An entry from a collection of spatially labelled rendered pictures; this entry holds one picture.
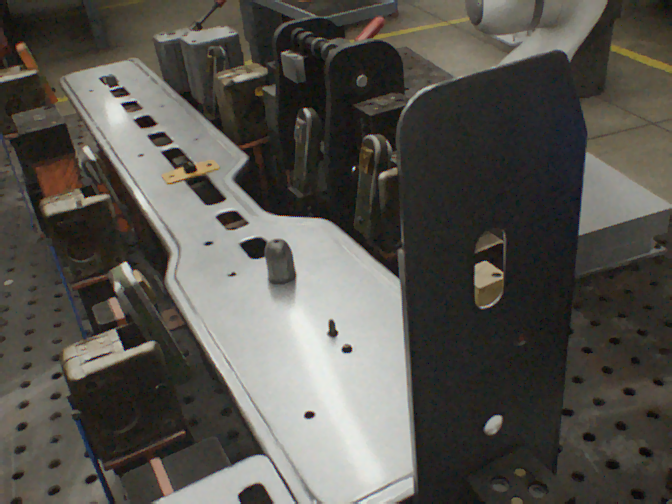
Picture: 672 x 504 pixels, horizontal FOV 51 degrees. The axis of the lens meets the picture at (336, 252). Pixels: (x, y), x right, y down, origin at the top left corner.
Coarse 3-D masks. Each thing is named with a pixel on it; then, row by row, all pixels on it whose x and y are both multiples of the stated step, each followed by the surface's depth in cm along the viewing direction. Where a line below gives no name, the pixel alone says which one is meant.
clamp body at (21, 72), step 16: (0, 80) 140; (16, 80) 141; (32, 80) 143; (0, 96) 141; (16, 96) 143; (32, 96) 144; (0, 112) 143; (16, 112) 144; (0, 128) 144; (16, 144) 147; (16, 176) 154; (32, 176) 153; (32, 192) 153; (32, 224) 164
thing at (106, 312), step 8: (96, 304) 82; (104, 304) 82; (112, 304) 81; (120, 304) 81; (96, 312) 80; (104, 312) 80; (112, 312) 80; (120, 312) 80; (96, 320) 79; (104, 320) 79; (112, 320) 79; (120, 320) 79; (128, 320) 80; (104, 328) 79; (112, 328) 79; (184, 424) 91; (184, 440) 92; (192, 440) 92; (184, 448) 92
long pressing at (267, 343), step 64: (128, 64) 160; (128, 128) 126; (192, 128) 123; (192, 192) 102; (192, 256) 87; (320, 256) 84; (192, 320) 76; (256, 320) 74; (320, 320) 73; (384, 320) 72; (256, 384) 66; (320, 384) 65; (384, 384) 64; (320, 448) 59; (384, 448) 58
